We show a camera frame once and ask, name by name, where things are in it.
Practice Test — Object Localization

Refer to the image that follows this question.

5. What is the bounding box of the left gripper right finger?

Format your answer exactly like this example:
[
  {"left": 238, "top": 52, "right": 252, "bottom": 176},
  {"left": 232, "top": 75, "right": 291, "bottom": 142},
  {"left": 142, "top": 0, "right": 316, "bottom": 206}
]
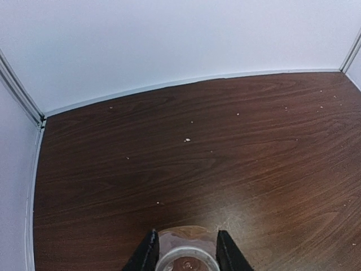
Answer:
[{"left": 216, "top": 230, "right": 254, "bottom": 271}]

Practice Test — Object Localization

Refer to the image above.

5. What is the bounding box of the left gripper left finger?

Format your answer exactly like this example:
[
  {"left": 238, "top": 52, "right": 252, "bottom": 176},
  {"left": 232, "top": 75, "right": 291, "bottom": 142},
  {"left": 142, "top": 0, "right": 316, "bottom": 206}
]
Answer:
[{"left": 122, "top": 229, "right": 160, "bottom": 271}]

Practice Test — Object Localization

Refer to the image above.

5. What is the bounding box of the left aluminium corner post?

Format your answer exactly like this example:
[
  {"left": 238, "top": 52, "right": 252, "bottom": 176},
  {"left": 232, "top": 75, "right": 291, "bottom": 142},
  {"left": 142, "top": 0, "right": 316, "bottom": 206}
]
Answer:
[{"left": 1, "top": 51, "right": 46, "bottom": 130}]

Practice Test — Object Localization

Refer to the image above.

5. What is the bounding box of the aluminium corner post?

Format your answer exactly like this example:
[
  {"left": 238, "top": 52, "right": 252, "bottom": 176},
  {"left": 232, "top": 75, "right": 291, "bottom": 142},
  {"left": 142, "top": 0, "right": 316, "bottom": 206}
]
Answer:
[
  {"left": 340, "top": 29, "right": 361, "bottom": 74},
  {"left": 1, "top": 51, "right": 46, "bottom": 130}
]

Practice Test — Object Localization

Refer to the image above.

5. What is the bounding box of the right aluminium corner post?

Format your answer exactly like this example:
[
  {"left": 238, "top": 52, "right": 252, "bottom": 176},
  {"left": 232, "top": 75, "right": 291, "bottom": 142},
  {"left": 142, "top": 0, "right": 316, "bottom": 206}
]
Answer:
[{"left": 340, "top": 29, "right": 361, "bottom": 74}]

